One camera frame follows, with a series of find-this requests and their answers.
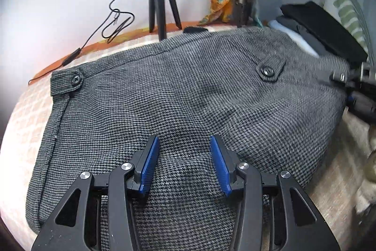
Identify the black folded garment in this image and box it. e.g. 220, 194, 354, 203
280, 1, 368, 66

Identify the light blue folded garment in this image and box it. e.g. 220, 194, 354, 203
268, 20, 319, 58

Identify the green striped pillow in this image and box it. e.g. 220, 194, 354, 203
321, 0, 372, 55

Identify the black ring light cable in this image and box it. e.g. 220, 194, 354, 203
27, 0, 136, 85

